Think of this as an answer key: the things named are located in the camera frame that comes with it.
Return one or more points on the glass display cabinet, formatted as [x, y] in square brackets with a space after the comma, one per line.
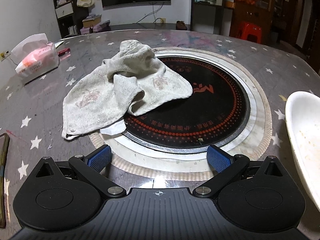
[228, 17]

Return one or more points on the dark shelf unit left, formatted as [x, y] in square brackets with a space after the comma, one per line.
[69, 17]

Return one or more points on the dirty white towel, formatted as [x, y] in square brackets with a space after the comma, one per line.
[133, 81]

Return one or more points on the wall power socket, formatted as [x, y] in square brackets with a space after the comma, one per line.
[162, 20]

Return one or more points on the phone at table edge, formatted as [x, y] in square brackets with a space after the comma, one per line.
[4, 144]

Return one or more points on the white ceramic bowl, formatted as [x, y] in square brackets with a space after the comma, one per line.
[302, 122]

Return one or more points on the grey star tablecloth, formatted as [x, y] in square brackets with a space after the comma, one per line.
[32, 115]

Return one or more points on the round black induction cooktop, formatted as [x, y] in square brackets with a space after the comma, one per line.
[216, 113]

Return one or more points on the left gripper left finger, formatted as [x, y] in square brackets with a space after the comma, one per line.
[88, 169]

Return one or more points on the pink tissue pack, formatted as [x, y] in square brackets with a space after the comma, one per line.
[36, 56]

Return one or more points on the stacked boxes by wall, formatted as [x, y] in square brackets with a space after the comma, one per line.
[94, 24]

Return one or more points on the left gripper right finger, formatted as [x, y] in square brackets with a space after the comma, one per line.
[227, 166]

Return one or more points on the red plastic stool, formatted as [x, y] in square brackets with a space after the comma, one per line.
[249, 31]

